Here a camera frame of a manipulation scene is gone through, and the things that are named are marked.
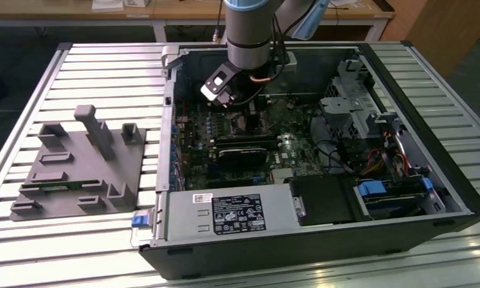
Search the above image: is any thin metal locking lever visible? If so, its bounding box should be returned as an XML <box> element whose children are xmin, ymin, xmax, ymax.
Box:
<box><xmin>262</xmin><ymin>118</ymin><xmax>290</xmax><ymax>133</ymax></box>

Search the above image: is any CPU socket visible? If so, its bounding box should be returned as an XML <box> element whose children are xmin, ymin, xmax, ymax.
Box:
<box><xmin>227</xmin><ymin>111</ymin><xmax>270</xmax><ymax>134</ymax></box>

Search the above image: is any black drive bay cover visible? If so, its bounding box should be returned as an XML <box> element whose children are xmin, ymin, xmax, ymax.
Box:
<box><xmin>287</xmin><ymin>176</ymin><xmax>361</xmax><ymax>226</ymax></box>

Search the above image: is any black RAM stick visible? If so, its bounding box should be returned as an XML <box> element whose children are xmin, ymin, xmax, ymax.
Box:
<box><xmin>214</xmin><ymin>134</ymin><xmax>277</xmax><ymax>142</ymax></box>
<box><xmin>214</xmin><ymin>139</ymin><xmax>278</xmax><ymax>148</ymax></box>

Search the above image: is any black graphics card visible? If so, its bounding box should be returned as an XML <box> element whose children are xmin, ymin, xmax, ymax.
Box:
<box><xmin>217</xmin><ymin>146</ymin><xmax>269</xmax><ymax>169</ymax></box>

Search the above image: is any green motherboard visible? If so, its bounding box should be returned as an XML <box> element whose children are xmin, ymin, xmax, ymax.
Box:
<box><xmin>173</xmin><ymin>95</ymin><xmax>333</xmax><ymax>191</ymax></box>

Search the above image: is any silver chipset heatsink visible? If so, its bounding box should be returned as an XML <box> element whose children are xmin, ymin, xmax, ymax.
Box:
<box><xmin>271</xmin><ymin>168</ymin><xmax>295</xmax><ymax>181</ymax></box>

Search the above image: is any grey metal drive cage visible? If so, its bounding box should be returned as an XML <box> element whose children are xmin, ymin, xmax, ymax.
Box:
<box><xmin>318</xmin><ymin>58</ymin><xmax>405</xmax><ymax>142</ymax></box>

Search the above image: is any grey power supply with label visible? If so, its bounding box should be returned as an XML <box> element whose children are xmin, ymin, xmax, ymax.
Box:
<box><xmin>154</xmin><ymin>183</ymin><xmax>301</xmax><ymax>245</ymax></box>

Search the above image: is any hard disk in blue carrier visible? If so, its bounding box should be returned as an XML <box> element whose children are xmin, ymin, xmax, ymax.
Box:
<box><xmin>353</xmin><ymin>179</ymin><xmax>430</xmax><ymax>218</ymax></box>

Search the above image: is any blue case side latch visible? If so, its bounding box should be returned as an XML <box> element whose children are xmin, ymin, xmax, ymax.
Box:
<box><xmin>130</xmin><ymin>211</ymin><xmax>149</xmax><ymax>229</ymax></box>

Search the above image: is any black open PC case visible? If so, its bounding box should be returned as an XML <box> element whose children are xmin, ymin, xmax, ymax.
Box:
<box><xmin>137</xmin><ymin>40</ymin><xmax>480</xmax><ymax>281</ymax></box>

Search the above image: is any grey parts rack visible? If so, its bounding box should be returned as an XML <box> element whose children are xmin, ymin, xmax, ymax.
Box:
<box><xmin>7</xmin><ymin>104</ymin><xmax>147</xmax><ymax>222</ymax></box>

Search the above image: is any green RAM stick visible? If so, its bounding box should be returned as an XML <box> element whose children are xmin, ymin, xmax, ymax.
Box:
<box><xmin>34</xmin><ymin>182</ymin><xmax>85</xmax><ymax>190</ymax></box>

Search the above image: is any wooden cabinet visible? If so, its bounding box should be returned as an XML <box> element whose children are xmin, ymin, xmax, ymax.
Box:
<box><xmin>389</xmin><ymin>0</ymin><xmax>480</xmax><ymax>77</ymax></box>

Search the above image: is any wooden desk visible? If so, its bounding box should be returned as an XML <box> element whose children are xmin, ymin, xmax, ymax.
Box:
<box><xmin>0</xmin><ymin>0</ymin><xmax>394</xmax><ymax>43</ymax></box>

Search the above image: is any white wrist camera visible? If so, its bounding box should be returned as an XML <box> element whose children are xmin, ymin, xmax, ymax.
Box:
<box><xmin>198</xmin><ymin>62</ymin><xmax>241</xmax><ymax>106</ymax></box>

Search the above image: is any black internal cable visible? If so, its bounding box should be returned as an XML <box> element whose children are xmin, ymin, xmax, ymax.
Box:
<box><xmin>314</xmin><ymin>139</ymin><xmax>357</xmax><ymax>175</ymax></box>

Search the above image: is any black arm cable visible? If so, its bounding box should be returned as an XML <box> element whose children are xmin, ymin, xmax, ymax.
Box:
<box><xmin>269</xmin><ymin>11</ymin><xmax>290</xmax><ymax>79</ymax></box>

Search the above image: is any yellow and red wire bundle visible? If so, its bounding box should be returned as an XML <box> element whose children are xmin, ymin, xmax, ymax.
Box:
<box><xmin>365</xmin><ymin>149</ymin><xmax>409</xmax><ymax>178</ymax></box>

